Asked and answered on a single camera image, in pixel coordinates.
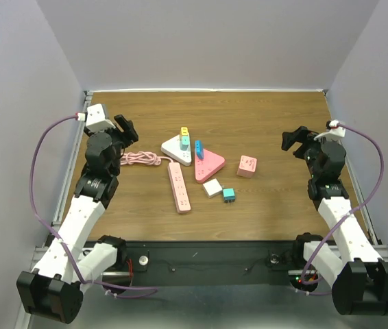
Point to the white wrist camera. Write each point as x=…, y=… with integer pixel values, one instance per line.
x=335, y=132
x=97, y=118

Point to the white triangular power strip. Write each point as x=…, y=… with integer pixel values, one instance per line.
x=177, y=150

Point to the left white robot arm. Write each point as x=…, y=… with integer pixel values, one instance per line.
x=56, y=285

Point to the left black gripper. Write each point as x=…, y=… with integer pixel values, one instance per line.
x=129, y=136

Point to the blue plug adapter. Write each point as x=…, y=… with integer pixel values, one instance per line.
x=199, y=149

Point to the pink cube adapter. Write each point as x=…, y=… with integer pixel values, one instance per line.
x=247, y=166

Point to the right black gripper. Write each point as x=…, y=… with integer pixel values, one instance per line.
x=289, y=138

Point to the aluminium frame rail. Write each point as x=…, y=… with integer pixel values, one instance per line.
x=53, y=161

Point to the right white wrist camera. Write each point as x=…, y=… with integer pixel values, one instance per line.
x=335, y=132

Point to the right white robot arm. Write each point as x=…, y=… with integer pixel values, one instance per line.
x=345, y=259

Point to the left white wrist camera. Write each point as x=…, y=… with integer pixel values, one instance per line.
x=97, y=118

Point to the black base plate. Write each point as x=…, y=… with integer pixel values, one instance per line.
x=205, y=263

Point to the teal small plug adapter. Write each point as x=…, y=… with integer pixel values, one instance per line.
x=229, y=195

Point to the pink long power strip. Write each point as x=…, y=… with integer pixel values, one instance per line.
x=178, y=186

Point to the white cube charger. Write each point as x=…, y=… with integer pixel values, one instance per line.
x=212, y=188

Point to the teal usb charger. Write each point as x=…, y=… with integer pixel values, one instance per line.
x=184, y=141

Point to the pink triangular power strip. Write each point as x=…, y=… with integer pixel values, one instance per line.
x=206, y=167

